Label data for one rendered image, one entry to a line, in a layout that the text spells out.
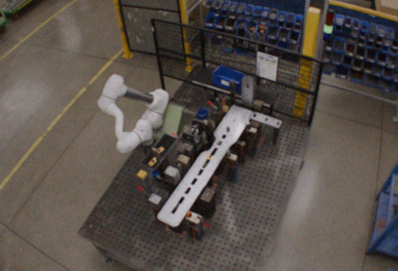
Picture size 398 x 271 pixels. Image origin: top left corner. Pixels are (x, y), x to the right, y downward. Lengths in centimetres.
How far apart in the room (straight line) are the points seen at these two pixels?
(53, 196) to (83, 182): 46
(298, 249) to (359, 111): 238
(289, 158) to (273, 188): 39
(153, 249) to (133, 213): 42
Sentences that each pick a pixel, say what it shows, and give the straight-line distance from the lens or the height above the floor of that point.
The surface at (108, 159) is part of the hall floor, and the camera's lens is 441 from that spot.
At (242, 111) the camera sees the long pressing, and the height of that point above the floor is 100.
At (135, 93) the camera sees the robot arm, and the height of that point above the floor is 140.
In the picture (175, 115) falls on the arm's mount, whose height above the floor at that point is 92.
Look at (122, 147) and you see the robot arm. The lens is 236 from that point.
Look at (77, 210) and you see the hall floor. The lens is 412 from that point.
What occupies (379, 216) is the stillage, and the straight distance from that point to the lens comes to 388.
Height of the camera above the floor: 331
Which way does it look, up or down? 46 degrees down
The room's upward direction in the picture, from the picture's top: 5 degrees counter-clockwise
